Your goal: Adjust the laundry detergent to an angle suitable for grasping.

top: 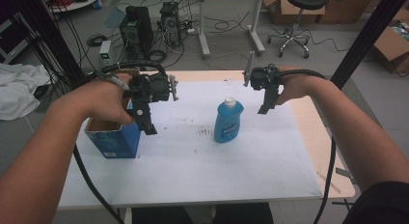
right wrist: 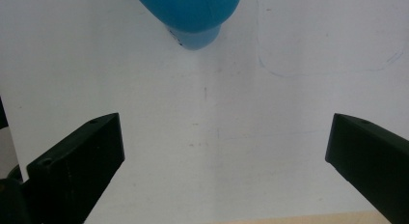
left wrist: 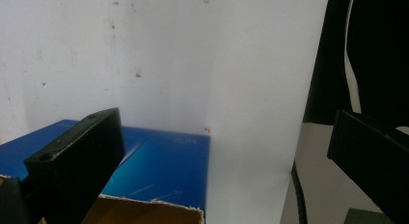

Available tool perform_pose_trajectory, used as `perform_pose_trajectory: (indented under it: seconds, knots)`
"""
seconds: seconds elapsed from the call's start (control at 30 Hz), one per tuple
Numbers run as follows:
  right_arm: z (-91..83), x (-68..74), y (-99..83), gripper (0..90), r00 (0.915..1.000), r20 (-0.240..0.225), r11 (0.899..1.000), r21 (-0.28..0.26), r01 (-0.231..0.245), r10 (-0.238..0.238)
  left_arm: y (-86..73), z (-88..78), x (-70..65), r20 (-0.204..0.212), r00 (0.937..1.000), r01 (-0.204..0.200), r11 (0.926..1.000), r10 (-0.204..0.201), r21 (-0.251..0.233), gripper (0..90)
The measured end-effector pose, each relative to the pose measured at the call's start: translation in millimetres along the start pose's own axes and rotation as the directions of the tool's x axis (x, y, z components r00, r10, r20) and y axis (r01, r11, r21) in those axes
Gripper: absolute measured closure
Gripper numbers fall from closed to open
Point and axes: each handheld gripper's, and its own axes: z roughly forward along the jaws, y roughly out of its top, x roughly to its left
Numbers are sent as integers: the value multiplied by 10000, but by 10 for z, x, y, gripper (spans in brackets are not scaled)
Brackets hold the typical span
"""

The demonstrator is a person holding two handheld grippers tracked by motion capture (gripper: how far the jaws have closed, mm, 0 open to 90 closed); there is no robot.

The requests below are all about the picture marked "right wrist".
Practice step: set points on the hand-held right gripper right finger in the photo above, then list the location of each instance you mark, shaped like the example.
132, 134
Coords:
373, 159

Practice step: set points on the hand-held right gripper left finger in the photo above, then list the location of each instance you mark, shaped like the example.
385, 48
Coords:
77, 166

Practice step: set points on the white sheet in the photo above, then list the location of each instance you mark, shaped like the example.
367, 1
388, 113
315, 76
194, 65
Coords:
205, 121

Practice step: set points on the blue plastic bottle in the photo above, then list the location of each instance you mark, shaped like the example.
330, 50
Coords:
189, 10

